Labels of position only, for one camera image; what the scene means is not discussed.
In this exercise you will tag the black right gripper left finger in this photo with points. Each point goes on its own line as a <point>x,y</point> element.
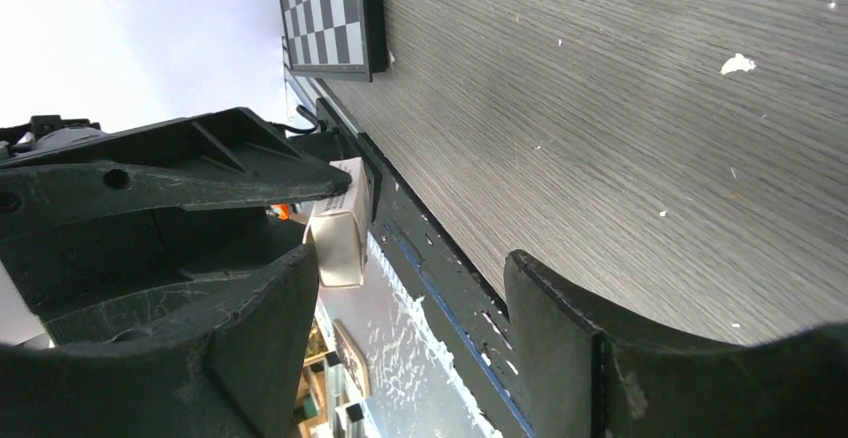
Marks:
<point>227,365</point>

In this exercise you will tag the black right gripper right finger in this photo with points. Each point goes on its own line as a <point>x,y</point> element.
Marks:
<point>589,367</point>

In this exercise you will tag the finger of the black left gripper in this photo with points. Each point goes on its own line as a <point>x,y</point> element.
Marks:
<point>223,160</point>
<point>114,274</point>

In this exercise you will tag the white staple box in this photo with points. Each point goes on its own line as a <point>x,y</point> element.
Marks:
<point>337,229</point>

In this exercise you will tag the black white checkerboard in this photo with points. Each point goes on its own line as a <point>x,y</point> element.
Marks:
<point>335,39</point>

